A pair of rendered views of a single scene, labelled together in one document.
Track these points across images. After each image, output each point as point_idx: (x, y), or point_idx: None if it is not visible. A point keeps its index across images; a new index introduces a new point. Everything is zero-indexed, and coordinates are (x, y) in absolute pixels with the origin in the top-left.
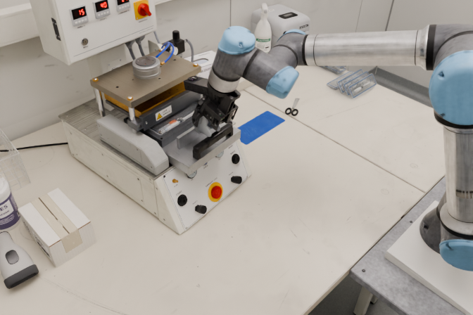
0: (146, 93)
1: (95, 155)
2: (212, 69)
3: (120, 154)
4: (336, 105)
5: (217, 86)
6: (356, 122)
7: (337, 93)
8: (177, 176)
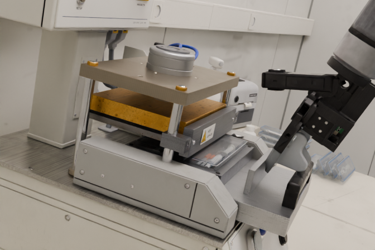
0: (198, 87)
1: (42, 224)
2: (359, 34)
3: (129, 206)
4: (327, 188)
5: (363, 63)
6: (368, 208)
7: (317, 176)
8: (241, 247)
